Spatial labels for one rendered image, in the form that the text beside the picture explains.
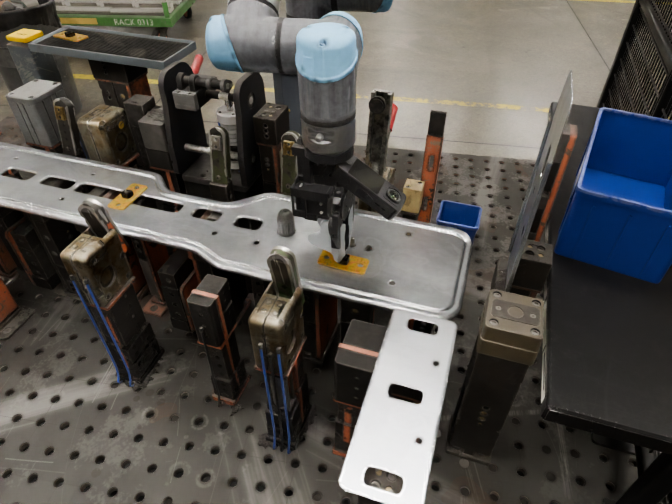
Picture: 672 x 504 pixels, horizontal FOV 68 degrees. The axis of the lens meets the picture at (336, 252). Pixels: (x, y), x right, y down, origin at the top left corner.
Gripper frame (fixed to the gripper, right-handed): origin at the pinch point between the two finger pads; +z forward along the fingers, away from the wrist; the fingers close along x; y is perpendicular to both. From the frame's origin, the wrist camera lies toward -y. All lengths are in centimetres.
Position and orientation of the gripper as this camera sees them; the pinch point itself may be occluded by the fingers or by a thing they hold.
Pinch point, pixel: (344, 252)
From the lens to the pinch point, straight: 83.4
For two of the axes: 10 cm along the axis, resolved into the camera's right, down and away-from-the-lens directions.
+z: 0.2, 7.5, 6.7
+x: -3.1, 6.4, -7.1
